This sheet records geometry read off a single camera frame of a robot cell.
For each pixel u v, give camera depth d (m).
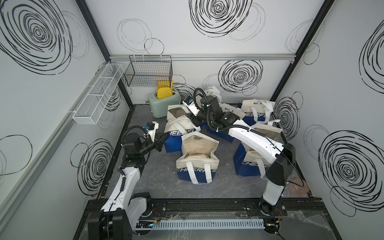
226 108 0.85
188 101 0.64
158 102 1.02
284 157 0.44
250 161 0.70
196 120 0.68
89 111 0.71
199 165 0.67
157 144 0.68
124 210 0.41
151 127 0.66
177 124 0.74
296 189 0.79
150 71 1.45
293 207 0.77
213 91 0.92
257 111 0.87
